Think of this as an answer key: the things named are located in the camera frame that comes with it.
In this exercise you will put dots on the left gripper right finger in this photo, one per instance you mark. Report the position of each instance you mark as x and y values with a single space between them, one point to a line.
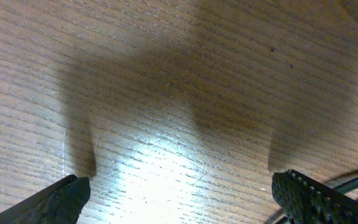
304 200

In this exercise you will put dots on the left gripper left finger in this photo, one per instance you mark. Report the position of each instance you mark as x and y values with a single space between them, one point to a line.
59 203

